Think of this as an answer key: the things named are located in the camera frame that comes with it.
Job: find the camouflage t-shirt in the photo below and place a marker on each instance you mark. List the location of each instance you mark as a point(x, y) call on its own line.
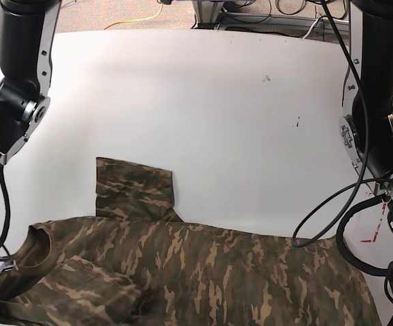
point(136, 262)

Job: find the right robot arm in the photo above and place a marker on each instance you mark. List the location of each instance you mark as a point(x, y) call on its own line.
point(27, 31)

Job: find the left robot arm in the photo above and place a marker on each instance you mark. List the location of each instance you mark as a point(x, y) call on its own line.
point(367, 102)

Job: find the red tape rectangle marking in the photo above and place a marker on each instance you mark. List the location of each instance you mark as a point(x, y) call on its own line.
point(370, 222)

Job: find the aluminium frame stand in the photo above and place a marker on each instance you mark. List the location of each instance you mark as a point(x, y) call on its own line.
point(216, 15)

